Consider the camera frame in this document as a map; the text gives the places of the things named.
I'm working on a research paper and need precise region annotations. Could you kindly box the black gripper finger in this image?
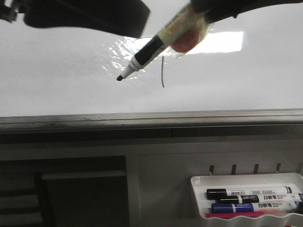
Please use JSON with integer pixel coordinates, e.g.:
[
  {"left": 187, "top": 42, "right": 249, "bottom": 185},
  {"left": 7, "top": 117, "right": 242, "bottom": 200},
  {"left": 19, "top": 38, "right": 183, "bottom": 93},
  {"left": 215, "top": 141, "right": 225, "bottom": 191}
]
[
  {"left": 190, "top": 0, "right": 302, "bottom": 23},
  {"left": 24, "top": 0, "right": 150, "bottom": 38}
]

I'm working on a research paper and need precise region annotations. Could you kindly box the black whiteboard marker with tape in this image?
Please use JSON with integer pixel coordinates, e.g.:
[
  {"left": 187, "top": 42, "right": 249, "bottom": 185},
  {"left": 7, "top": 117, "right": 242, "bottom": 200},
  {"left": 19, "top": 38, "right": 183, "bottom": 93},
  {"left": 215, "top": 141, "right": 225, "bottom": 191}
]
[{"left": 117, "top": 3, "right": 210, "bottom": 81}]

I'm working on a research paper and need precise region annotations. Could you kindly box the white whiteboard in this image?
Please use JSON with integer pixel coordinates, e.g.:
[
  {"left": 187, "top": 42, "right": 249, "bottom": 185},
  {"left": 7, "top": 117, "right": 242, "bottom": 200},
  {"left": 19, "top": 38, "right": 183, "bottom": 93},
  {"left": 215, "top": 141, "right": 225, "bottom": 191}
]
[{"left": 0, "top": 0, "right": 303, "bottom": 133}]

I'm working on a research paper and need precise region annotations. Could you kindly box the white plastic marker tray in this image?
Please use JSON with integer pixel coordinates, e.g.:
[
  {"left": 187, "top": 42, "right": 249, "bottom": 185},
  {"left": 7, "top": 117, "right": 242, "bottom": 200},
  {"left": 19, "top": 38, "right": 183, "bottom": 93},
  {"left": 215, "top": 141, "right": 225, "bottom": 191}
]
[{"left": 191, "top": 173, "right": 303, "bottom": 227}]

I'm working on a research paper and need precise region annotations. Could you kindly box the dark chair under board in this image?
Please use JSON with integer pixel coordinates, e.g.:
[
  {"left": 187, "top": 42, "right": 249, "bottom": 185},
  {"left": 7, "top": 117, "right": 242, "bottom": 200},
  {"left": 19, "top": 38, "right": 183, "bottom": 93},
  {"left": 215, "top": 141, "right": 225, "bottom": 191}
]
[{"left": 0, "top": 156, "right": 129, "bottom": 227}]

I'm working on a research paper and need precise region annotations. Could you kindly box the black capped marker top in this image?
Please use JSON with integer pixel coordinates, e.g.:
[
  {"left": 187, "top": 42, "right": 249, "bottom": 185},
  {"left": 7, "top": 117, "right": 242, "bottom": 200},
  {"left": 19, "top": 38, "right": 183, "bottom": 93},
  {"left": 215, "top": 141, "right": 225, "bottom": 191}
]
[{"left": 206, "top": 186, "right": 294, "bottom": 199}]

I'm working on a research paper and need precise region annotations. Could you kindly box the black capped marker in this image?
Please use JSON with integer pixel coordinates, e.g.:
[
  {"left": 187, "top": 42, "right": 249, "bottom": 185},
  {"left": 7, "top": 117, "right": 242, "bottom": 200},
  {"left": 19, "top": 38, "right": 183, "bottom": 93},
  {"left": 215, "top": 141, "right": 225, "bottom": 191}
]
[
  {"left": 216, "top": 193, "right": 303, "bottom": 204},
  {"left": 206, "top": 186, "right": 294, "bottom": 199}
]

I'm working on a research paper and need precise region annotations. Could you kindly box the blue capped marker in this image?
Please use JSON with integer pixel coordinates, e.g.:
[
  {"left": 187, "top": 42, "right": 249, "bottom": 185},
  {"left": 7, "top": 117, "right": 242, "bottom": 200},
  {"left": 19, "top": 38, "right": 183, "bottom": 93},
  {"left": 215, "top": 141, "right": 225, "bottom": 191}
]
[{"left": 211, "top": 201, "right": 303, "bottom": 213}]

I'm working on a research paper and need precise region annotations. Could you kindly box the black capped marker middle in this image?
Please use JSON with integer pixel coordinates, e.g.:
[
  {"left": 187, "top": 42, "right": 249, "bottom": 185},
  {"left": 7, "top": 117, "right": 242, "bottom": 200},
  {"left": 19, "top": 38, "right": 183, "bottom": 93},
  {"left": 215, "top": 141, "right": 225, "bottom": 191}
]
[{"left": 216, "top": 193, "right": 303, "bottom": 204}]

